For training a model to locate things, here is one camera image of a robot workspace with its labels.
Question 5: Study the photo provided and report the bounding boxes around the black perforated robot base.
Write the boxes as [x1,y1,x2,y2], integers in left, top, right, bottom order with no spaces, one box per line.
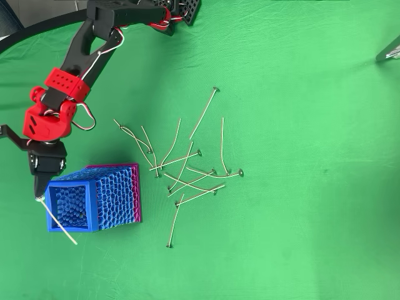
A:
[179,0,203,28]

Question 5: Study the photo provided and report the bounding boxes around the blue and magenta mesh basket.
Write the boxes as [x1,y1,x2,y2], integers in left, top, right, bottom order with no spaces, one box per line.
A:
[44,162,143,234]

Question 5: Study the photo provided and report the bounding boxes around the beige candle wick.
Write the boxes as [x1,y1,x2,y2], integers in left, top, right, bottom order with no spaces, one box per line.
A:
[173,184,226,208]
[163,172,219,196]
[112,117,156,169]
[220,117,233,176]
[119,125,154,156]
[186,167,244,180]
[149,149,203,172]
[188,86,220,141]
[167,141,194,192]
[166,193,186,249]
[167,169,218,199]
[141,125,161,179]

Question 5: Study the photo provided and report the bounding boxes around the dark chair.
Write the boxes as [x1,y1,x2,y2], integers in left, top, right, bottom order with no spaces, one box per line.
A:
[0,0,26,38]

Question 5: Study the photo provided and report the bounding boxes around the green cloth with black rim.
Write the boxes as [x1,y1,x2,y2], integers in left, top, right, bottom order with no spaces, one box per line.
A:
[0,0,400,300]

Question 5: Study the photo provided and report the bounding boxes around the chrome stand pole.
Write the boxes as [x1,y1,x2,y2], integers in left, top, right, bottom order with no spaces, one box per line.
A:
[376,33,400,62]

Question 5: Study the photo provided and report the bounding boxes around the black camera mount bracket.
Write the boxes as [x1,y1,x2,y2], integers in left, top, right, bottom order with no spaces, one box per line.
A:
[0,124,32,151]

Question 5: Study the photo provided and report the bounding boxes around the red white servo cable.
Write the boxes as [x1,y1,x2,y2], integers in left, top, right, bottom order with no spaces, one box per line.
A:
[148,7,185,33]
[76,26,126,83]
[46,99,97,131]

